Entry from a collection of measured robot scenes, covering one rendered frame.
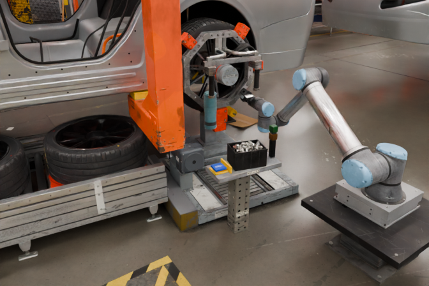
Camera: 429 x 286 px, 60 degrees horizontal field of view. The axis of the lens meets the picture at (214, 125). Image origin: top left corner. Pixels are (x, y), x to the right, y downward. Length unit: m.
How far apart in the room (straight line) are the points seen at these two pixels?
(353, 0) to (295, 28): 1.81
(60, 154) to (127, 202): 0.49
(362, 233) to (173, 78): 1.26
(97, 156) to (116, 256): 0.58
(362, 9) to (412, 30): 0.60
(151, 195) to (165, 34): 1.01
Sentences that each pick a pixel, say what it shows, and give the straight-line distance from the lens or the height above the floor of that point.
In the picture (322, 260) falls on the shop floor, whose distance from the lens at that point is 2.32.
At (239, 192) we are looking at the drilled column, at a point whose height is 0.30.
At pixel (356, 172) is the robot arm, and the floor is 0.61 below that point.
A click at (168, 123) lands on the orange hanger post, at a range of 2.14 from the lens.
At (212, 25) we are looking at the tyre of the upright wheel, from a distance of 2.62.
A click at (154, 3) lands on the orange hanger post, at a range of 1.97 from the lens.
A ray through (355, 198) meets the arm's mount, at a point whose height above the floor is 0.37.
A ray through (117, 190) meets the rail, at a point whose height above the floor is 0.30.
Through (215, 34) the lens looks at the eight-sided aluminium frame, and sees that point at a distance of 2.55.
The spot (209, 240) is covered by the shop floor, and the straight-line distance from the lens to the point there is 2.36.
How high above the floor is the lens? 1.54
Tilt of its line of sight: 23 degrees down
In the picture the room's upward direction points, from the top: straight up
